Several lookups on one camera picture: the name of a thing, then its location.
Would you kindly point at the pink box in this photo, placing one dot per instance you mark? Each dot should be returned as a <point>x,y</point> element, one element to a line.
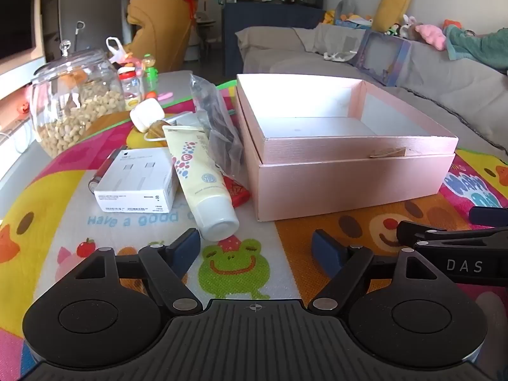
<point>349,182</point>

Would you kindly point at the teal blanket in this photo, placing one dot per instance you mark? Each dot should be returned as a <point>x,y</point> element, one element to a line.
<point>480,49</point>

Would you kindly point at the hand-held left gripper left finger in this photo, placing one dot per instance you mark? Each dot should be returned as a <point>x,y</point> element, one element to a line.
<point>185,247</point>

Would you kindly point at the green toy bottle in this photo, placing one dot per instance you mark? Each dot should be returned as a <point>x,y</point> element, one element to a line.
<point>150,75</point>

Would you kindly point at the pink plush toy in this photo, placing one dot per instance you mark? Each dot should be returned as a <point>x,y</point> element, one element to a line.
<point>432,36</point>

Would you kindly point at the amber bottle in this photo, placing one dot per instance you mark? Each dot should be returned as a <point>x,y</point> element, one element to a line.
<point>156,129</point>

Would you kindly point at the yellow pillow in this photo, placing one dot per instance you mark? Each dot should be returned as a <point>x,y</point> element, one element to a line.
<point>393,8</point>

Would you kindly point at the red packet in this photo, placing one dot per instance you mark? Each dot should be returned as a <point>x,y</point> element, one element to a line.
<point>237,191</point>

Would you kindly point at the white toy airplane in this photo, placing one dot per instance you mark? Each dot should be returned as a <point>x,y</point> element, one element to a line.
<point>337,55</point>

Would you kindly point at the glass jar of nuts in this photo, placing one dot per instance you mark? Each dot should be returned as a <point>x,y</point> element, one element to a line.
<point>71,119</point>

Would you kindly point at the black television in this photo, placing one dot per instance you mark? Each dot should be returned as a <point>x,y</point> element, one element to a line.
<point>14,12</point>

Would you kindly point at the yellow chair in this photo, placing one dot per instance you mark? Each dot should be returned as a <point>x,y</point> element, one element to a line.
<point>158,31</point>

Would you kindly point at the small bottle with red cap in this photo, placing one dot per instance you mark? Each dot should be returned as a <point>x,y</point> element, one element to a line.
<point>130,87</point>

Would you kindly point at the purple window box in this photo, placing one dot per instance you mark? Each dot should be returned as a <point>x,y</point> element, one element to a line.
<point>401,59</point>

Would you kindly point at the clear plastic bag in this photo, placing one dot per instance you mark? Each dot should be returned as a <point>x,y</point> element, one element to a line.
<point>216,127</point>

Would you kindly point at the colourful cartoon mat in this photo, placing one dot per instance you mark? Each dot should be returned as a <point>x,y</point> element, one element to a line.
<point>119,232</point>

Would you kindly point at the grey plush toy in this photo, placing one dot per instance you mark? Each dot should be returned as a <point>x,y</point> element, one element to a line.
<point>346,8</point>

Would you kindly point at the grey sofa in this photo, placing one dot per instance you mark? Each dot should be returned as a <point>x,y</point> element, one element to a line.
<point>444,79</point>

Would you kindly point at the dark red tube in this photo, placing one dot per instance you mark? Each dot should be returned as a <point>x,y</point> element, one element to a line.
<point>104,168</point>

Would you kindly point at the cream tube with dots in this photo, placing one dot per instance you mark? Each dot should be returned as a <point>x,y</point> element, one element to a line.
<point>202,190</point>

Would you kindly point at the white plastic bag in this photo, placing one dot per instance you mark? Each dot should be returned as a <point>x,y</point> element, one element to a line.
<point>118,49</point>

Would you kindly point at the white cardboard box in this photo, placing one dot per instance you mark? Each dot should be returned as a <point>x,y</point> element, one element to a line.
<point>135,178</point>

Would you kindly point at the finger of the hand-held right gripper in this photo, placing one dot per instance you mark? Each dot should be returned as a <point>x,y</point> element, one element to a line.
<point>489,216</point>
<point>456,235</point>

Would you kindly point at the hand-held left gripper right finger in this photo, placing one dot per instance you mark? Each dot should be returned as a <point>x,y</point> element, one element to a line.
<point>325,247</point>

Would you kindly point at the white bunny plush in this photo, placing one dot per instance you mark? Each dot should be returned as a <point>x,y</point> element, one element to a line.
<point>408,27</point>

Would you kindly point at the white charger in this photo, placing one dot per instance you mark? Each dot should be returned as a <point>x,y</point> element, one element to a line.
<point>146,113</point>

